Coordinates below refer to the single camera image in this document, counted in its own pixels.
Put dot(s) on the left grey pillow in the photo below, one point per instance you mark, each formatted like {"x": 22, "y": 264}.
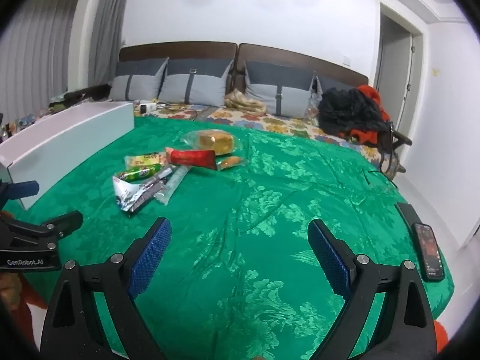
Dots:
{"x": 138, "y": 79}

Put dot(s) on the silver foil snack packet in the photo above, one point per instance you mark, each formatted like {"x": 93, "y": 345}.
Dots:
{"x": 130, "y": 197}

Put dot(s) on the yellow black snack stick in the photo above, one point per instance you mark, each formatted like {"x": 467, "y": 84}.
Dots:
{"x": 145, "y": 160}

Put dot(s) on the black smartphone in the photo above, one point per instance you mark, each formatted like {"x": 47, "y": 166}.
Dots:
{"x": 430, "y": 259}

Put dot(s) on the small wrapped bun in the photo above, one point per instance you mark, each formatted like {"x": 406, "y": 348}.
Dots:
{"x": 229, "y": 162}

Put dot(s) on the brown headboard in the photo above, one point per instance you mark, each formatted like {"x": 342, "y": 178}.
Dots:
{"x": 240, "y": 54}

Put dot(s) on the floral bedsheet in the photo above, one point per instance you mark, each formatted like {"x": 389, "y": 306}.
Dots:
{"x": 268, "y": 123}

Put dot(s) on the grey curtain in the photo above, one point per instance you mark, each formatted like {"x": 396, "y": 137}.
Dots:
{"x": 106, "y": 41}

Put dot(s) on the orange garment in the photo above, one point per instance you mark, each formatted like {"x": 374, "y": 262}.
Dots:
{"x": 363, "y": 117}

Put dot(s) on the red snack packet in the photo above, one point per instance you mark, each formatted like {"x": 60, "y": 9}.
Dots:
{"x": 194, "y": 158}

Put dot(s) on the operator left hand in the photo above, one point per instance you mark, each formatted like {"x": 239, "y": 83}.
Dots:
{"x": 10, "y": 288}

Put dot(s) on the square cake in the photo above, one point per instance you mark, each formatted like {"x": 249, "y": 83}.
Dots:
{"x": 221, "y": 142}

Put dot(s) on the beige folded cloth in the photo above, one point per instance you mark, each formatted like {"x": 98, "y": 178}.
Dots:
{"x": 237, "y": 100}

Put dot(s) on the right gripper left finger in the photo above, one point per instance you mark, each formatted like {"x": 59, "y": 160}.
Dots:
{"x": 72, "y": 328}

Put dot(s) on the middle grey pillow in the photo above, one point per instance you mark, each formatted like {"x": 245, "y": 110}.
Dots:
{"x": 195, "y": 81}

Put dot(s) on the white charger block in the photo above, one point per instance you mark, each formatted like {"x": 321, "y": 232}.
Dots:
{"x": 144, "y": 107}

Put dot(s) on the white door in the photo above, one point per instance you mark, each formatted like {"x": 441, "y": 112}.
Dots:
{"x": 394, "y": 65}

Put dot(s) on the green candy packet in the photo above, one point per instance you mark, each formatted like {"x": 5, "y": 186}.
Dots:
{"x": 137, "y": 173}

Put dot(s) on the grey pillow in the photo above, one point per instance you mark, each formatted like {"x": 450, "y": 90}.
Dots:
{"x": 138, "y": 79}
{"x": 195, "y": 81}
{"x": 286, "y": 91}
{"x": 325, "y": 84}

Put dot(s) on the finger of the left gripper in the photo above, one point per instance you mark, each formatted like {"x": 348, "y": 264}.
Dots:
{"x": 16, "y": 191}
{"x": 58, "y": 227}

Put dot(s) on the green patterned bedspread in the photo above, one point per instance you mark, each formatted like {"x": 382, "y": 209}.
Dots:
{"x": 239, "y": 279}

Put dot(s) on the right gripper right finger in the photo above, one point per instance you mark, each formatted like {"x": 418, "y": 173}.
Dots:
{"x": 405, "y": 326}

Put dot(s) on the far right grey pillow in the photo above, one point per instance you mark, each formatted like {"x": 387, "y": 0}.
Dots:
{"x": 325, "y": 84}

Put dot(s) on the white cardboard box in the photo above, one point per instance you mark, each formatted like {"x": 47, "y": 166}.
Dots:
{"x": 53, "y": 146}

